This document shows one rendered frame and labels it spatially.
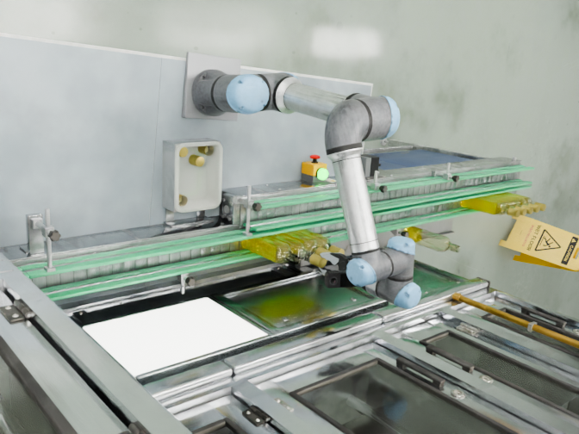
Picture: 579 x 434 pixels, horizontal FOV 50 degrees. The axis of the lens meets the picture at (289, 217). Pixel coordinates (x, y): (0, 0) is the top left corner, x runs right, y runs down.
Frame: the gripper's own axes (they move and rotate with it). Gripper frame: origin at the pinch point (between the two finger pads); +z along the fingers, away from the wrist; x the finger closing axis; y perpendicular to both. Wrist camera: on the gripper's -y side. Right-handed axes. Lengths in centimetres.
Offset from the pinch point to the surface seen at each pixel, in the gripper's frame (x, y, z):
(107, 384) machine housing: 21, -100, -66
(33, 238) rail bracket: 9, -77, 33
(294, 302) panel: -12.9, -7.9, 2.4
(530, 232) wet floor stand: -60, 325, 100
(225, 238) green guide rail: 3.9, -20.2, 23.9
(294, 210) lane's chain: 7.8, 14.4, 30.9
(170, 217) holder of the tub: 7, -29, 43
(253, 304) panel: -13.0, -19.6, 8.0
